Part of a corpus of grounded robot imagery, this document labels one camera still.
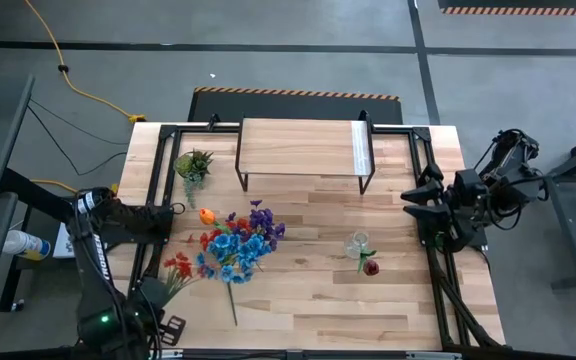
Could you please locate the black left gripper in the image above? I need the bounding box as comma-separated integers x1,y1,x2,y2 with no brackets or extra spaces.
135,277,188,347

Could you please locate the red artificial flower bunch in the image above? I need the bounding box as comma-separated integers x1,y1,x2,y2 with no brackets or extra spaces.
161,251,195,306
198,217,253,252

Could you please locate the cut-glass patterned vase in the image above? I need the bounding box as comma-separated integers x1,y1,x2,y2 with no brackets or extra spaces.
343,229,372,260

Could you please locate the dark grey metal cart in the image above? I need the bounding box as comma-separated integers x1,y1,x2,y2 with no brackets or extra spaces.
517,127,576,292

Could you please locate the white printed box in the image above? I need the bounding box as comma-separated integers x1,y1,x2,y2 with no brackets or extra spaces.
51,222,77,260

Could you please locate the wooden shelf black frame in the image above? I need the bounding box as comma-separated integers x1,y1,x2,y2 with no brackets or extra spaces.
234,110,377,196

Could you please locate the purple artificial flower bunch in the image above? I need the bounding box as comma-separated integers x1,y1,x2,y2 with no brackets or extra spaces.
223,198,287,251

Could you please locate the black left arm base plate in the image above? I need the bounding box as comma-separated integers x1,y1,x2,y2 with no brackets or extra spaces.
102,202,175,247

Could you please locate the short yellow cable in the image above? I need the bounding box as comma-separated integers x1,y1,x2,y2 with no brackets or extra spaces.
30,178,119,195

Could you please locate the long yellow power cable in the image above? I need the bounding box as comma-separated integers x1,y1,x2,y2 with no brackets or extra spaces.
23,0,148,125

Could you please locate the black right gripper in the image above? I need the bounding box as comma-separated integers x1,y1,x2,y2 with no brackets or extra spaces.
401,162,484,254

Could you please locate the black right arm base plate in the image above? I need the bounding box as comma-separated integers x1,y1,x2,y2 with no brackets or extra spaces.
415,207,498,250

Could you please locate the black diagonal support beam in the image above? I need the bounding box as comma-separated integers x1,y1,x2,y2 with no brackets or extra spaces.
0,167,84,226

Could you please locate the orange artificial tulip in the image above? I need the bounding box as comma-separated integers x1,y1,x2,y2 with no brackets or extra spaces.
198,207,233,235

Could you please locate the white bottle yellow-blue label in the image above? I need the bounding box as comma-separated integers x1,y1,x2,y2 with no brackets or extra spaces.
1,228,52,262

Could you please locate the dark red artificial rose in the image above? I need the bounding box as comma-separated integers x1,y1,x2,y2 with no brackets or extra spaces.
355,247,382,278

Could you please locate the artificial green succulent plant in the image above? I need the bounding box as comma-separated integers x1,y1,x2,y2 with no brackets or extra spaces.
173,148,215,210

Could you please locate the blue artificial flower bunch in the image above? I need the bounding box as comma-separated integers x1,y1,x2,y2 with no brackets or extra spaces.
195,230,272,327

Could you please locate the black hazard-striped floor mat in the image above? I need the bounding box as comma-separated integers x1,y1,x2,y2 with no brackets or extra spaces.
437,0,576,16
187,86,404,126

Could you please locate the black floor cable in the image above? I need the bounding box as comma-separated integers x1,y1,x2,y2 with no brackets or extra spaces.
26,97,130,147
26,105,130,177

